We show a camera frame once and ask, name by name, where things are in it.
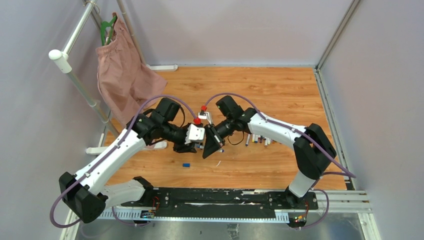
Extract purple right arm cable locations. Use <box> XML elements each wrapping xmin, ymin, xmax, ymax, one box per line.
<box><xmin>205</xmin><ymin>92</ymin><xmax>357</xmax><ymax>229</ymax></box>

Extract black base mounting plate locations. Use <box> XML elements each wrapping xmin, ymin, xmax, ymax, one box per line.
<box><xmin>123</xmin><ymin>187</ymin><xmax>319</xmax><ymax>221</ymax></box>

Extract pink cloth shorts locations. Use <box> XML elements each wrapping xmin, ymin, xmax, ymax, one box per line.
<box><xmin>96</xmin><ymin>18</ymin><xmax>167</xmax><ymax>126</ymax></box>

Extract purple cap marker pen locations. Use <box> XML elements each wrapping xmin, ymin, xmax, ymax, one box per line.
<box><xmin>245</xmin><ymin>133</ymin><xmax>251</xmax><ymax>147</ymax></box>

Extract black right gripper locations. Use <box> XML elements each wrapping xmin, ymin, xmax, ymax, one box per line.
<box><xmin>203</xmin><ymin>116</ymin><xmax>236</xmax><ymax>160</ymax></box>

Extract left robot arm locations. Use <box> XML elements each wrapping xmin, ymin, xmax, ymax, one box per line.
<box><xmin>49</xmin><ymin>95</ymin><xmax>202</xmax><ymax>228</ymax></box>

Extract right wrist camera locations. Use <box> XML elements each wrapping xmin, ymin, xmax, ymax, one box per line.
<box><xmin>197</xmin><ymin>105</ymin><xmax>214</xmax><ymax>124</ymax></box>

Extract green clothes hanger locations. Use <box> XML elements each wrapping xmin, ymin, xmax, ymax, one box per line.
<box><xmin>100</xmin><ymin>14</ymin><xmax>118</xmax><ymax>46</ymax></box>

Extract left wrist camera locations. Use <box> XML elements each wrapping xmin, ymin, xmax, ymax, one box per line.
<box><xmin>183</xmin><ymin>117</ymin><xmax>205</xmax><ymax>145</ymax></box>

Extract white clothes rack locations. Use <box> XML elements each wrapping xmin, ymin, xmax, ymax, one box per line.
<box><xmin>48</xmin><ymin>0</ymin><xmax>178</xmax><ymax>156</ymax></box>

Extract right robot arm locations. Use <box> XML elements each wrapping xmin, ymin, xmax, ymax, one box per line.
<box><xmin>202</xmin><ymin>94</ymin><xmax>337</xmax><ymax>209</ymax></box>

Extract grey cap marker pen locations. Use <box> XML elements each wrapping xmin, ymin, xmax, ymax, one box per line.
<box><xmin>195</xmin><ymin>143</ymin><xmax>225</xmax><ymax>153</ymax></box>

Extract grey aluminium frame rail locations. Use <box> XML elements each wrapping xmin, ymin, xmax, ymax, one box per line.
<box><xmin>314</xmin><ymin>0</ymin><xmax>381</xmax><ymax>240</ymax></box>

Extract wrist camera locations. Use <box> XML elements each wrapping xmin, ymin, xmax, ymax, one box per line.
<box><xmin>183</xmin><ymin>117</ymin><xmax>205</xmax><ymax>145</ymax></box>
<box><xmin>197</xmin><ymin>105</ymin><xmax>214</xmax><ymax>124</ymax></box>

